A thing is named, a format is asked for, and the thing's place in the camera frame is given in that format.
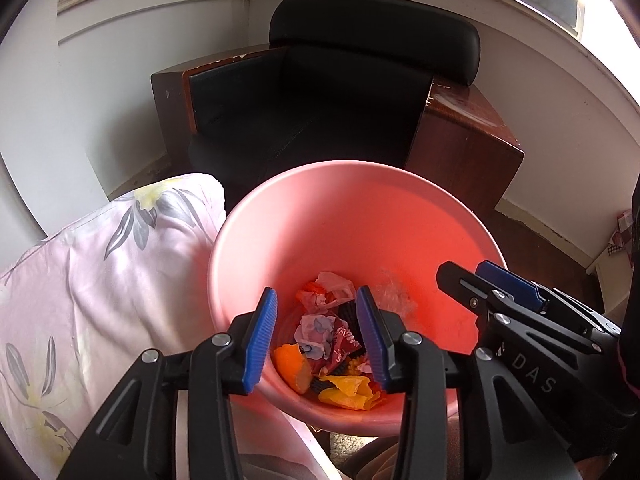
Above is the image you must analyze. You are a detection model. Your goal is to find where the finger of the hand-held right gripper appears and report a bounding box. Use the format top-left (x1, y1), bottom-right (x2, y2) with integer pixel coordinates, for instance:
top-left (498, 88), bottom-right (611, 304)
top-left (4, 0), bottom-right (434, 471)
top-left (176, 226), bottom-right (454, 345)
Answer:
top-left (436, 261), bottom-right (518, 322)
top-left (475, 260), bottom-right (556, 313)

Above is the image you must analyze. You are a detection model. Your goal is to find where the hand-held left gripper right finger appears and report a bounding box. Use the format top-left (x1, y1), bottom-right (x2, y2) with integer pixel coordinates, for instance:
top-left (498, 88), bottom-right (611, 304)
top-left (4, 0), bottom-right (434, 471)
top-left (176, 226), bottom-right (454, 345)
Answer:
top-left (355, 285), bottom-right (583, 480)

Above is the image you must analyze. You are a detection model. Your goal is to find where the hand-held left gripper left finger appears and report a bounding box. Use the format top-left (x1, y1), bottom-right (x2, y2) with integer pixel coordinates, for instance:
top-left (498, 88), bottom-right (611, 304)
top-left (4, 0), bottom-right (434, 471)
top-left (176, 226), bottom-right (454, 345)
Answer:
top-left (57, 287), bottom-right (278, 480)

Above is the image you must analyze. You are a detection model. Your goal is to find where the yellow foam fruit net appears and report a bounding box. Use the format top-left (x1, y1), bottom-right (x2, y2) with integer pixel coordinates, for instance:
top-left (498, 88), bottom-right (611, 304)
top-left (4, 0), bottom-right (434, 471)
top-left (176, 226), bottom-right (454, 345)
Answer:
top-left (342, 355), bottom-right (373, 377)

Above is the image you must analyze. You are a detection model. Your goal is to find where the red white printed wrapper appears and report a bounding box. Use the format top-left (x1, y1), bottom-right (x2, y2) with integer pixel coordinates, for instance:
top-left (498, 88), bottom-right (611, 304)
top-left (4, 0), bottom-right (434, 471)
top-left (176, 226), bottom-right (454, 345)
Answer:
top-left (332, 324), bottom-right (362, 363)

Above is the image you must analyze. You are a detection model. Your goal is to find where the orange peel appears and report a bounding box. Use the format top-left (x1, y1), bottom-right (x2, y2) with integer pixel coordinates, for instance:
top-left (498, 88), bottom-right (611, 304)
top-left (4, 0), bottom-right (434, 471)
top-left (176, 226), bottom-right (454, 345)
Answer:
top-left (272, 344), bottom-right (313, 395)

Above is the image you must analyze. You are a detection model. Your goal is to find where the black foam fruit net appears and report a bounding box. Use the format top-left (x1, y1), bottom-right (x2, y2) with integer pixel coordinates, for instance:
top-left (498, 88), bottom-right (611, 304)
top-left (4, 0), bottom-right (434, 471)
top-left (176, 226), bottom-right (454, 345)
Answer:
top-left (310, 300), bottom-right (373, 398)

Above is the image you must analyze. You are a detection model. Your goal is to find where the yellow wrapper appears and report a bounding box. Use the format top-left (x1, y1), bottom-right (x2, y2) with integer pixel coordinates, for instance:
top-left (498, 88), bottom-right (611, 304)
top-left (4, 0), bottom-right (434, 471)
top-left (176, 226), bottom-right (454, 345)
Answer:
top-left (319, 375), bottom-right (383, 411)

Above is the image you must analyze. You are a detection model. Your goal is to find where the clear plastic bag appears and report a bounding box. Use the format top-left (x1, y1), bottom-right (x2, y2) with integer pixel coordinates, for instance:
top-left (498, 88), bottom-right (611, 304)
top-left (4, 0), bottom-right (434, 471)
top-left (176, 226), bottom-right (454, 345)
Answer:
top-left (372, 270), bottom-right (418, 321)

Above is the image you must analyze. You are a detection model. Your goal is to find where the orange wrapper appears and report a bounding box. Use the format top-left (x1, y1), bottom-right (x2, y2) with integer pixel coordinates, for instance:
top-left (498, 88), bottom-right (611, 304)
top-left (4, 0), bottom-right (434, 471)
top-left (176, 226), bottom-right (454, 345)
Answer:
top-left (296, 281), bottom-right (326, 311)

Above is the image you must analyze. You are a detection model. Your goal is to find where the pink white wrapper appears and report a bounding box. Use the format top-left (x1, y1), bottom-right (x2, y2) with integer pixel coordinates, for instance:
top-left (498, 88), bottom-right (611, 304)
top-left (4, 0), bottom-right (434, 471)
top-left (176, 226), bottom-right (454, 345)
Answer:
top-left (315, 271), bottom-right (353, 306)

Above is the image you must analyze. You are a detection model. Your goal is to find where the pink plastic bucket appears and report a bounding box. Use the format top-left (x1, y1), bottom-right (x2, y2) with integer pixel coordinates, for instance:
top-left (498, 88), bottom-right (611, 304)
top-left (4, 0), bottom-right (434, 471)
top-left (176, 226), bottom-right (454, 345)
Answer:
top-left (206, 160), bottom-right (509, 423)

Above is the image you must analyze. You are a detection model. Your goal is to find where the person's trouser leg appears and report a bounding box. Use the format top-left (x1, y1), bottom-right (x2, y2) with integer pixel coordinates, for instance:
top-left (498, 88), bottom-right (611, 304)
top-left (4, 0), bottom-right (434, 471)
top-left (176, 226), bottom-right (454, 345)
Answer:
top-left (335, 430), bottom-right (401, 480)

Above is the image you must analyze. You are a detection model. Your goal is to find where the floral pink tablecloth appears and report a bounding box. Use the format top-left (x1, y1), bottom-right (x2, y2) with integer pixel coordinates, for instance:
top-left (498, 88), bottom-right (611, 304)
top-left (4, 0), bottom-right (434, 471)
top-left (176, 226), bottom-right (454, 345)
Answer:
top-left (0, 172), bottom-right (331, 480)

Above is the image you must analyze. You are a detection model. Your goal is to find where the black leather wooden armchair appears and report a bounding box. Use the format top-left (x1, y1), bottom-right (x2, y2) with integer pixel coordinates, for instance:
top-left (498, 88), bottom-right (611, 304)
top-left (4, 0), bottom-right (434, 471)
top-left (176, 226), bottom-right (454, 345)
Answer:
top-left (151, 0), bottom-right (526, 211)

